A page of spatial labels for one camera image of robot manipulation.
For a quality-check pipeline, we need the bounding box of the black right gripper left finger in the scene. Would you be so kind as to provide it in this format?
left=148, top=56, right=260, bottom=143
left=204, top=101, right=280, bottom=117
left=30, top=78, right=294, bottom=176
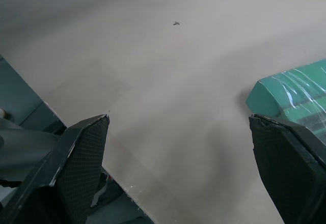
left=0, top=114, right=110, bottom=224

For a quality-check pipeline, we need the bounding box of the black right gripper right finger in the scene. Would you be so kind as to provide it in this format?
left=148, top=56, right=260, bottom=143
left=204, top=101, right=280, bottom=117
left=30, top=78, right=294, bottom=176
left=248, top=114, right=326, bottom=224

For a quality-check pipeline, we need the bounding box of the green plastic-wrapped box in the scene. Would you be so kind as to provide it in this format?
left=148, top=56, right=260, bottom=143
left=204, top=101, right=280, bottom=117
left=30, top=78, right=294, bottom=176
left=245, top=59, right=326, bottom=135

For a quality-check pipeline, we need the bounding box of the grey robot body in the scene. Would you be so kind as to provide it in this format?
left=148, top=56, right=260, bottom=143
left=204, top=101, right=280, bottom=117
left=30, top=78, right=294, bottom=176
left=0, top=108, right=60, bottom=181

